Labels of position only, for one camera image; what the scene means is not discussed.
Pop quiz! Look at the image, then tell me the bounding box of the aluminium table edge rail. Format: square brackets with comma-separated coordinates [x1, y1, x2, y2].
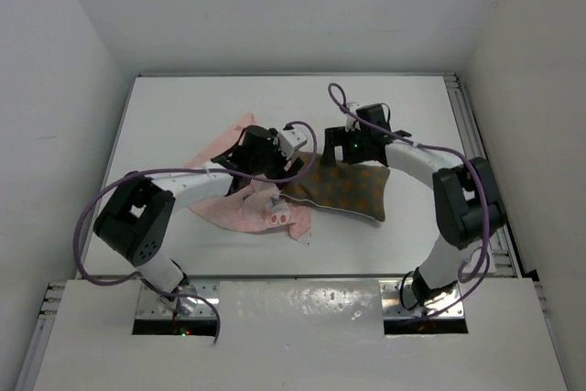
[443, 73, 522, 277]

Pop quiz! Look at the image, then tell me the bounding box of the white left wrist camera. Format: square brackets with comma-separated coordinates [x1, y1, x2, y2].
[274, 128, 308, 159]

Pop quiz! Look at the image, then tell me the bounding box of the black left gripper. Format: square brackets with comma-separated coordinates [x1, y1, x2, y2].
[250, 129, 302, 188]

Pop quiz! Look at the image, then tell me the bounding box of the white front cover panel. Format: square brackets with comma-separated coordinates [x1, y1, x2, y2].
[35, 278, 566, 390]

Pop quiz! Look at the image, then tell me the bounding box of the pink cartoon pillowcase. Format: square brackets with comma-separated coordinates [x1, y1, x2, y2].
[186, 113, 311, 245]

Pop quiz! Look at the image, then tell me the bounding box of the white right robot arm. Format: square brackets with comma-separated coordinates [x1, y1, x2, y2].
[321, 104, 507, 306]

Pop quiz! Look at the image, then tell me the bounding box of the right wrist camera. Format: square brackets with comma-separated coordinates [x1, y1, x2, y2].
[345, 102, 361, 132]

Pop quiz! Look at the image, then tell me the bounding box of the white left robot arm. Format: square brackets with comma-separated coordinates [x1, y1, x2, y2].
[93, 125, 308, 300]

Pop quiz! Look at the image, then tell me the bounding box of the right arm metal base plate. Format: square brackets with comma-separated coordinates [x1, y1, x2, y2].
[379, 281, 468, 320]

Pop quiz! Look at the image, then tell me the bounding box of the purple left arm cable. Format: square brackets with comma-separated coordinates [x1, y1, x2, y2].
[72, 121, 320, 345]

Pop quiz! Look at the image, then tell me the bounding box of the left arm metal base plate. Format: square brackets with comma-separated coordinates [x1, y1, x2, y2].
[136, 282, 219, 320]

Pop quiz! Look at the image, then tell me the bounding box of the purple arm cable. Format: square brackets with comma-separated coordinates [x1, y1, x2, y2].
[326, 82, 492, 319]
[72, 121, 320, 345]

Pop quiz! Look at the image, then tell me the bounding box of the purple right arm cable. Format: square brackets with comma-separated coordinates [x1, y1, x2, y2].
[326, 82, 492, 319]

